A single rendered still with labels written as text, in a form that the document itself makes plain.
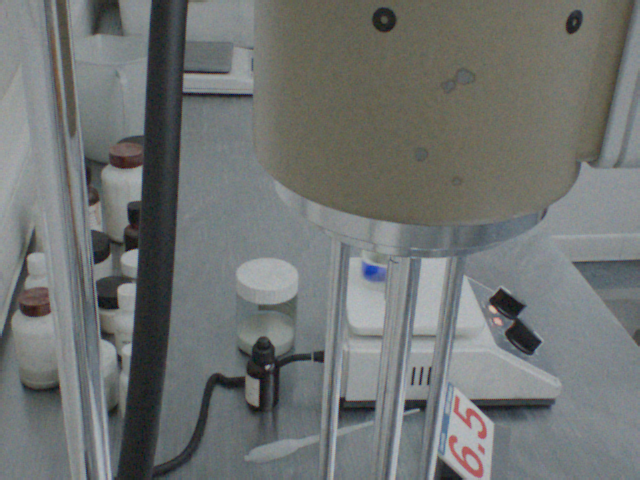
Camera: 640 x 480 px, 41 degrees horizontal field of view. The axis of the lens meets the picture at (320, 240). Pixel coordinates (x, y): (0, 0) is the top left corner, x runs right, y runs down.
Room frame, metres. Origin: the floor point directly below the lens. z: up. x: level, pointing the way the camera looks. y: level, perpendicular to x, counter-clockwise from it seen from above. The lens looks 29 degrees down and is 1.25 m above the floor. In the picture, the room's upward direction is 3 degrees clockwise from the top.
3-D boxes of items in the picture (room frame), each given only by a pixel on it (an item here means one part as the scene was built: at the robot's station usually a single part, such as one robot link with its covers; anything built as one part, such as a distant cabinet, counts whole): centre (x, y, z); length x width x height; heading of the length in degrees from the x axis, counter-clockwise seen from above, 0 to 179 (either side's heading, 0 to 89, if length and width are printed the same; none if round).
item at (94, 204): (0.88, 0.28, 0.80); 0.04 x 0.04 x 0.10
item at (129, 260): (0.77, 0.19, 0.77); 0.04 x 0.04 x 0.04
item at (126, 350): (0.58, 0.15, 0.79); 0.03 x 0.03 x 0.07
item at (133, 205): (0.81, 0.20, 0.79); 0.03 x 0.03 x 0.08
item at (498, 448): (0.54, -0.14, 0.77); 0.09 x 0.06 x 0.04; 169
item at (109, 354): (0.59, 0.19, 0.78); 0.05 x 0.05 x 0.05
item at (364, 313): (0.66, -0.08, 0.83); 0.12 x 0.12 x 0.01; 6
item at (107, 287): (0.71, 0.20, 0.77); 0.04 x 0.04 x 0.04
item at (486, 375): (0.67, -0.11, 0.79); 0.22 x 0.13 x 0.08; 96
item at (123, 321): (0.65, 0.17, 0.79); 0.03 x 0.03 x 0.08
